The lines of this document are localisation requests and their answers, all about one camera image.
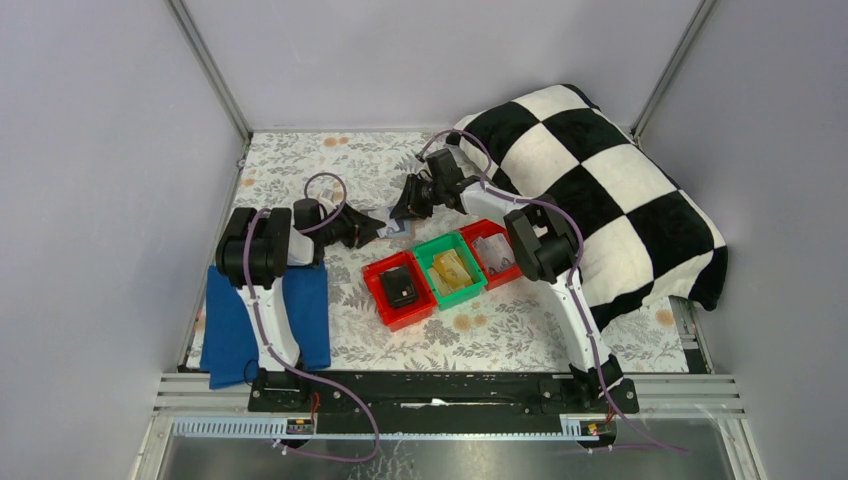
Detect green plastic bin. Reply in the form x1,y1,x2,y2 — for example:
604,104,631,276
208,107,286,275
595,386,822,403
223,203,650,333
412,232,488,311

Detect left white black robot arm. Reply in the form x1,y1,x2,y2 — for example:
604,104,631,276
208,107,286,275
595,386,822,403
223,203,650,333
214,198,386,373

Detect gold credit cards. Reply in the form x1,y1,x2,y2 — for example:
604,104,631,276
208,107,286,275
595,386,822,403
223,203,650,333
427,249,473,297

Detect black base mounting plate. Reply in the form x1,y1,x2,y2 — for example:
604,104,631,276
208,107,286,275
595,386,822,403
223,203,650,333
248,370,612,415

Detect right red plastic bin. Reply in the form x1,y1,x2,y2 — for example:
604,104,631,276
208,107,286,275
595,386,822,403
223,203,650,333
459,219,522,290

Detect left red plastic bin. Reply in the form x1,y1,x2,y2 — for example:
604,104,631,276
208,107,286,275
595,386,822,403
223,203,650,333
363,250,437,332

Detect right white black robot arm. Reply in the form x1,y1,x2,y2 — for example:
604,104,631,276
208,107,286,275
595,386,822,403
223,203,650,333
391,148,621,397

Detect blue folded cloth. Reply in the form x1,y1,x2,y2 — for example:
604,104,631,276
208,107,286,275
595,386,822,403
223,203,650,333
200,265,331,390

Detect silver white credit cards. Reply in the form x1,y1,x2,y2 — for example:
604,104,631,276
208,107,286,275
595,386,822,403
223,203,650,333
472,233,515,275

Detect black white checkered blanket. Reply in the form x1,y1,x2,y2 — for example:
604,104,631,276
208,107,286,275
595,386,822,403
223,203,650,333
446,84,729,327

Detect red plastic bin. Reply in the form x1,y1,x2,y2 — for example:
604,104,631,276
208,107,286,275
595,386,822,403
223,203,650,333
459,219,522,290
363,250,437,332

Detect black card stack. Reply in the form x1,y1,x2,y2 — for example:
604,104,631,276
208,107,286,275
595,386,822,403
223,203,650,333
379,265,419,309

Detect aluminium frame rail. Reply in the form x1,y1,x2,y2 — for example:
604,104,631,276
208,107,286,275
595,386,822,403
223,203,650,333
155,373,744,440

